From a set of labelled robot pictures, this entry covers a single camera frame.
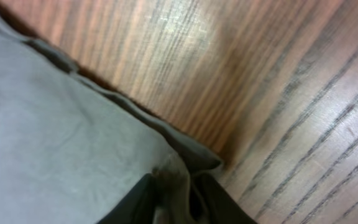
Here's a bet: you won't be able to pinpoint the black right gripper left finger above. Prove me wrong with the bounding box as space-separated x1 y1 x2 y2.
98 174 158 224

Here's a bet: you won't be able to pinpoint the grey shorts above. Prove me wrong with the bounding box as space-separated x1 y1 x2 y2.
0 16 221 223

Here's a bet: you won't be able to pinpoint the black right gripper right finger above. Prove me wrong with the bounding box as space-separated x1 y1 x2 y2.
194 174 257 224

